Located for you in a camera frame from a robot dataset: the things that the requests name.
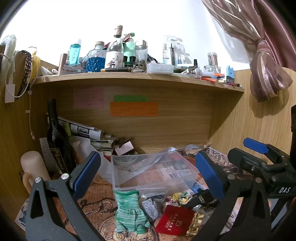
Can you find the orange scissors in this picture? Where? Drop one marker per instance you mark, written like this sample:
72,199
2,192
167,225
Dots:
209,79

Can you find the yellow plastic item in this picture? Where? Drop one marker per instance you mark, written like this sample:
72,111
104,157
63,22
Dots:
35,64

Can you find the small blue box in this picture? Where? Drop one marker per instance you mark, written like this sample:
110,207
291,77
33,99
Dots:
230,74

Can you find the glass bottle with blue beads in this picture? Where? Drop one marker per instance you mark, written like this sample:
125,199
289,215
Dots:
96,59

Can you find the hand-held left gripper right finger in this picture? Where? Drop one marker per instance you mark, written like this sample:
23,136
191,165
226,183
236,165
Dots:
209,173

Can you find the clear bottle with silver cap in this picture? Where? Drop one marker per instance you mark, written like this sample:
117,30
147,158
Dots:
141,52

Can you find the blue mouthwash bottle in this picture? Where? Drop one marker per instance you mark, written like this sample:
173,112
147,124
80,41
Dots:
75,54

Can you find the white folded card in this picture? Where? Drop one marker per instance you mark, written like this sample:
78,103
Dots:
124,148

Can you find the pink sticky note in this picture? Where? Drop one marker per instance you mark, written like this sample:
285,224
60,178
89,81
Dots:
88,98

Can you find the small clear lidded box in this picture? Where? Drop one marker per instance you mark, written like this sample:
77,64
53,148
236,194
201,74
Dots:
160,68

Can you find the wooden shelf board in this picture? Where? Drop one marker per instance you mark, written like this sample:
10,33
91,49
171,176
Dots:
138,77

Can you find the white fabric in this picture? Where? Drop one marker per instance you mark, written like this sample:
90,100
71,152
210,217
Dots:
9,49

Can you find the black pen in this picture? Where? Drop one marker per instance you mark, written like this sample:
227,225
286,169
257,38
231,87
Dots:
116,69

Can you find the orange sticky note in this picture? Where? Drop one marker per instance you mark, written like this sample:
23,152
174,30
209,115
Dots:
134,109

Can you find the clear glass jar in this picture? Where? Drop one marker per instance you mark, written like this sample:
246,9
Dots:
211,63

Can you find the beige thermos cup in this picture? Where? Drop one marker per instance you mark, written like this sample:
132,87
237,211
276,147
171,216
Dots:
33,168

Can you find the dark wine bottle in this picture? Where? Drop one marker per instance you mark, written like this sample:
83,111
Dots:
55,143

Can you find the vintage print table mat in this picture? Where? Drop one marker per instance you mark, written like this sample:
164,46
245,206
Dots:
99,208

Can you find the green pump bottle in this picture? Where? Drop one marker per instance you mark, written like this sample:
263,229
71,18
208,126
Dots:
129,48

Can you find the brown cardboard tube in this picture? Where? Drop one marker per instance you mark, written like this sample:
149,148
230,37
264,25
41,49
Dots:
62,63

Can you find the black silver glitter pouch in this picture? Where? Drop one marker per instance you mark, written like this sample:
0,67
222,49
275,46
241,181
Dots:
150,206

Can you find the crumpled newspaper sheet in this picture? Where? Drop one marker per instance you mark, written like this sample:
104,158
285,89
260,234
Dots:
217,157

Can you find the crumpled yellow white wrapper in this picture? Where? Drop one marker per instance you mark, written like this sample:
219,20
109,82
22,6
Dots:
179,198

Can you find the black lace band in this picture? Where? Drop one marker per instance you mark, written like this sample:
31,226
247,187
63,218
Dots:
26,69

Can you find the pink striped curtain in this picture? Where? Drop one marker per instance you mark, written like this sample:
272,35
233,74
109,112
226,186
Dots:
266,46

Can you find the clear plastic storage box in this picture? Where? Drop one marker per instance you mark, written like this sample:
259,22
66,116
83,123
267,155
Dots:
138,177

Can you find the rolled newspaper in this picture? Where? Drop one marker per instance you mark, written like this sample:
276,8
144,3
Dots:
78,129

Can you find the white charger plug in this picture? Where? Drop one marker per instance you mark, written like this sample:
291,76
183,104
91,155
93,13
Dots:
9,93

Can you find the toothbrush blister pack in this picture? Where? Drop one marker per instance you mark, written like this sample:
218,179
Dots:
168,49

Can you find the gold foil wrapper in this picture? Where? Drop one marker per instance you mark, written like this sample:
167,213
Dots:
196,223

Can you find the red flat pouch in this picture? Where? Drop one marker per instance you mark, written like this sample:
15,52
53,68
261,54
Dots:
174,220

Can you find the stack of paper booklets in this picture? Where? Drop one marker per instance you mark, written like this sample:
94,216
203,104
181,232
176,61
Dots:
104,144

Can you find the green striped knit glove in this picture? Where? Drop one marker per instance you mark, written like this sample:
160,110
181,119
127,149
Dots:
129,212

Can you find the blue cartoon sticker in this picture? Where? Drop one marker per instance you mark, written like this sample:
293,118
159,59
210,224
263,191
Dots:
20,216

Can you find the green sticky note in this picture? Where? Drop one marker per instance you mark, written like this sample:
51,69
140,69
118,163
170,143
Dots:
130,98

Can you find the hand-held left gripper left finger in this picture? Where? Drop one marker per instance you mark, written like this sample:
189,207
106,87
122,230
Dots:
86,172

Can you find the clear labelled glass bottle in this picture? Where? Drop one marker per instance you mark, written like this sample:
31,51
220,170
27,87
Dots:
114,52

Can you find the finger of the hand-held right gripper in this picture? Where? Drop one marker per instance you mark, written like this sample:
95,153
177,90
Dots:
242,160
255,144

